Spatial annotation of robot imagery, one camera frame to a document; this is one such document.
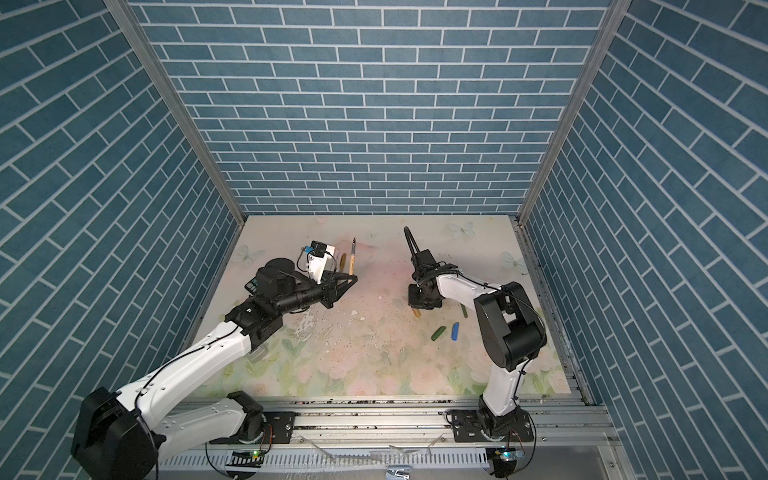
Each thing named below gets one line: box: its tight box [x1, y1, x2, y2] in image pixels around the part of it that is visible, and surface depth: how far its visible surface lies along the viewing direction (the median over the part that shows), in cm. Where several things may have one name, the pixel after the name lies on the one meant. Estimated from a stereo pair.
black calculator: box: [244, 276, 258, 296], surface depth 101 cm
